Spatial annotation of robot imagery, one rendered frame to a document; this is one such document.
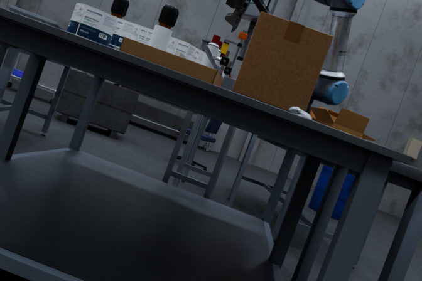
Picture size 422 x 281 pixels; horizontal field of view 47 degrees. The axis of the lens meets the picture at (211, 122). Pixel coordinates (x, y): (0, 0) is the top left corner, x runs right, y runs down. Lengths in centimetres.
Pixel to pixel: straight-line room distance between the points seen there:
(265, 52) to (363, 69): 1042
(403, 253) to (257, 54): 90
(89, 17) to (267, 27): 97
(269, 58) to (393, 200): 1107
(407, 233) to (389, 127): 1035
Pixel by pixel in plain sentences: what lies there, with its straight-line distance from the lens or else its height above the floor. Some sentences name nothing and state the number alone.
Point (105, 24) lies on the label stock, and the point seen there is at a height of 98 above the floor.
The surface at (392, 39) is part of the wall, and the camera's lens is 1229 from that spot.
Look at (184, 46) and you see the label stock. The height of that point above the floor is 104.
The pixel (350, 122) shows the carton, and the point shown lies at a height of 107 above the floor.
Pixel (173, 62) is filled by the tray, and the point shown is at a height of 85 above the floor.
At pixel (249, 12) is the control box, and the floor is 130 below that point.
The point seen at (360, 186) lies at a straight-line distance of 129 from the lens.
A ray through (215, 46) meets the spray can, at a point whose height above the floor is 104.
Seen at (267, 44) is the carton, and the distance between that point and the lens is 158.
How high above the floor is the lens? 76
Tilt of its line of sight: 1 degrees down
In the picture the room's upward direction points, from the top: 20 degrees clockwise
